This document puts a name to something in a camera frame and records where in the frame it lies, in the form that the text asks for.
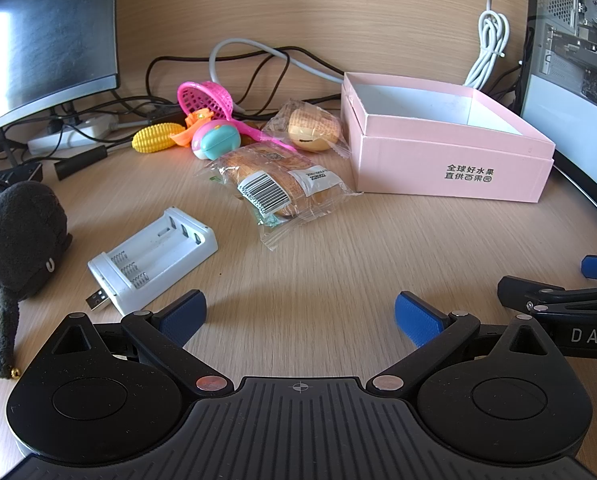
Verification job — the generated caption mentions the black power adapter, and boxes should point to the black power adapter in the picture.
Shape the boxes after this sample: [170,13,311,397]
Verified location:
[54,145,108,181]

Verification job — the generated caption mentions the packaged bread with barcode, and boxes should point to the packaged bread with barcode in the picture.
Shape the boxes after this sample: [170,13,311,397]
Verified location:
[199,142,357,250]

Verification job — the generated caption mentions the white power strip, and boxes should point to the white power strip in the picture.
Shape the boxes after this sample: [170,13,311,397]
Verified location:
[27,115,118,156]

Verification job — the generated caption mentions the grey looped cable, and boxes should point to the grey looped cable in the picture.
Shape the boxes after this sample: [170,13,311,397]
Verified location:
[207,37,347,106]

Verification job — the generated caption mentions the pink cardboard box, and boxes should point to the pink cardboard box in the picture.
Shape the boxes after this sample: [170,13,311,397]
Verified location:
[341,73,555,203]

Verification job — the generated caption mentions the black keyboard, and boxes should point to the black keyboard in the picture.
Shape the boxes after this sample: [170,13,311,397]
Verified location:
[0,161,45,217]

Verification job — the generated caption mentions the black plush toy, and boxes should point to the black plush toy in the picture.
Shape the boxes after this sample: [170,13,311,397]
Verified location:
[0,181,73,379]

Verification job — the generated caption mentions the curved black monitor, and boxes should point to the curved black monitor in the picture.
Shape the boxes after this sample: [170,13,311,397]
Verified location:
[0,0,120,128]

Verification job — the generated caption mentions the yellow toy corn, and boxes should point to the yellow toy corn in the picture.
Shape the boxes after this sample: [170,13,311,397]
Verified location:
[131,122,184,154]

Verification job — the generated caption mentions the white battery charger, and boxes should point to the white battery charger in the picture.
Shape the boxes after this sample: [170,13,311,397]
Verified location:
[86,207,218,315]

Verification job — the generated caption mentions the black cables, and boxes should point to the black cables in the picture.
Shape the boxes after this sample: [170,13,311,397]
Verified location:
[0,45,348,162]

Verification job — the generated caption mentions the packaged round yellow bun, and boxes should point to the packaged round yellow bun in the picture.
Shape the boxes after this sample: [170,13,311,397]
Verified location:
[263,100,351,158]

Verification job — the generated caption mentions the glass side computer case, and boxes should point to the glass side computer case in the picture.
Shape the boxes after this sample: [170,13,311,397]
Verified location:
[515,0,597,207]

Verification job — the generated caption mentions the pink toy net scoop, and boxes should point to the pink toy net scoop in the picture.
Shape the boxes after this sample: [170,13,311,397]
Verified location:
[177,81,296,152]

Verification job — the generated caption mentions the orange toy piece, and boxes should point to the orange toy piece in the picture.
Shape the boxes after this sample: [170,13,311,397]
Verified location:
[169,108,215,146]

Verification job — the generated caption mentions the white coiled cable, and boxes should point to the white coiled cable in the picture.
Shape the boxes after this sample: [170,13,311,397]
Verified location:
[461,0,511,91]

